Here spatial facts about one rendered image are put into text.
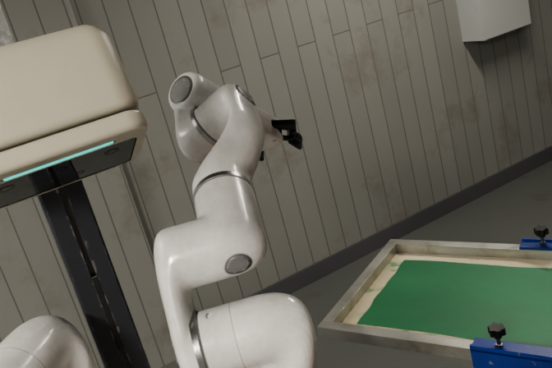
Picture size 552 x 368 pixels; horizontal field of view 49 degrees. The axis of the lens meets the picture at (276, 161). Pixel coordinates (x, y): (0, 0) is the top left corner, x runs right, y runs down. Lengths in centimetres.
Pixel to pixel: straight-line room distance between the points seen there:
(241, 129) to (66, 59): 29
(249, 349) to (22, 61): 42
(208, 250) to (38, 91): 27
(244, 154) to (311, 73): 319
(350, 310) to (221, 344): 132
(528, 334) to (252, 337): 120
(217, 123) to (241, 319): 33
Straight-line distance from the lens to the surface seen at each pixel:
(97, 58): 71
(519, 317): 191
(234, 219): 76
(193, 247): 75
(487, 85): 505
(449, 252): 227
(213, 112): 94
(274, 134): 112
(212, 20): 374
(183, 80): 102
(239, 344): 76
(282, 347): 76
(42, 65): 70
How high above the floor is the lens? 202
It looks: 16 degrees down
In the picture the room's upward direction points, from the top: 15 degrees counter-clockwise
